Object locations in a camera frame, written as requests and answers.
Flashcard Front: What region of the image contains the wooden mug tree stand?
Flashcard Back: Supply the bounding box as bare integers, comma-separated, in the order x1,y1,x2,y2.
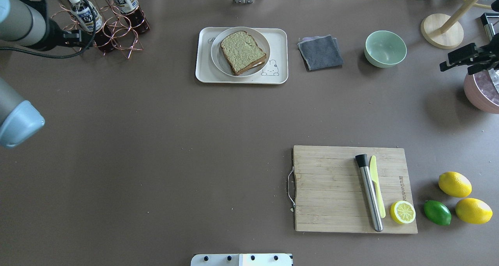
420,0,491,49

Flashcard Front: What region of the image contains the green lime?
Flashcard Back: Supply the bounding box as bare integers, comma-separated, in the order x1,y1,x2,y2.
423,200,451,226

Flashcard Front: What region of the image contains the half lemon slice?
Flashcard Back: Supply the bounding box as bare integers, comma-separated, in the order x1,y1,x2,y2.
390,201,416,224

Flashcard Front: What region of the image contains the white round plate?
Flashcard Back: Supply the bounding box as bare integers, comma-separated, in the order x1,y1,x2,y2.
211,27,271,78

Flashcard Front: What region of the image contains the bread slice top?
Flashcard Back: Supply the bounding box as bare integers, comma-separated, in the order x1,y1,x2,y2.
220,30,267,76

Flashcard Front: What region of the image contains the yellow plastic knife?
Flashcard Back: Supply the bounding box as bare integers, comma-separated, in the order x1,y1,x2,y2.
369,155,386,218

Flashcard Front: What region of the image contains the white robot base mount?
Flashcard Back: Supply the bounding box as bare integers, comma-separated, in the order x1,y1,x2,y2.
190,252,294,266

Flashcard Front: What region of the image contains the tea bottle lower left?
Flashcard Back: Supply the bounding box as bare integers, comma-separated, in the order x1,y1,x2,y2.
114,0,150,35

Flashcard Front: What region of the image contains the yellow lemon upper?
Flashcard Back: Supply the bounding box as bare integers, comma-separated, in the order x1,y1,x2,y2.
438,171,472,197

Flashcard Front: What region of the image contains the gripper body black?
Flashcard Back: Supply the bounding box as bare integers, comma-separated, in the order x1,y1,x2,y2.
440,34,499,75
39,19,93,51

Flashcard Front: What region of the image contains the yellow lemon lower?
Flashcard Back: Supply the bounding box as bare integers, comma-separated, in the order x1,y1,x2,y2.
455,197,493,224

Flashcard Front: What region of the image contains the copper wire bottle rack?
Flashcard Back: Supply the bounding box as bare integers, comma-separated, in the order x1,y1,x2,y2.
58,0,144,59

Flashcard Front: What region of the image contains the cream rabbit tray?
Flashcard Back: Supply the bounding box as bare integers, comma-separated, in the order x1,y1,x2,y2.
195,27,288,85

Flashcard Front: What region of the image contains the yellow lemon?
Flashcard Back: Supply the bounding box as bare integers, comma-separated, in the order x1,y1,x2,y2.
438,171,472,197
455,197,493,224

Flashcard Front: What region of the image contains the green bowl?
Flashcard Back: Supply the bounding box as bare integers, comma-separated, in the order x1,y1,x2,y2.
364,30,407,68

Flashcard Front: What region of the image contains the grey folded cloth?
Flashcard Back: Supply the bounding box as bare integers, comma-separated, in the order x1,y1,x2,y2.
297,35,344,71

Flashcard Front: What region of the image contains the wooden cutting board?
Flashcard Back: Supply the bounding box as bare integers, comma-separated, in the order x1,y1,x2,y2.
292,145,418,234

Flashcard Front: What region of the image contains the pink bowl with ice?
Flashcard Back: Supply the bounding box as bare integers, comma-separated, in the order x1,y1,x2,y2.
464,70,499,115

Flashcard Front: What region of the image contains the steel muddler black tip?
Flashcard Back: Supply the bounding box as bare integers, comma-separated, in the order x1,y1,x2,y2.
355,154,383,233

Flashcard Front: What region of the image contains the tea bottle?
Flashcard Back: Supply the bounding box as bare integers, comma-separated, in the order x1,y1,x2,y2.
68,0,102,32
114,0,150,35

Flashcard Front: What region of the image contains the tea bottle upper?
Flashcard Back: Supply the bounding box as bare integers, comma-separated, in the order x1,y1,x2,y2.
68,0,102,32

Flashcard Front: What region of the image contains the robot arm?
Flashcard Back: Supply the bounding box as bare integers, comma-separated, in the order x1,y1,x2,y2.
0,0,95,148

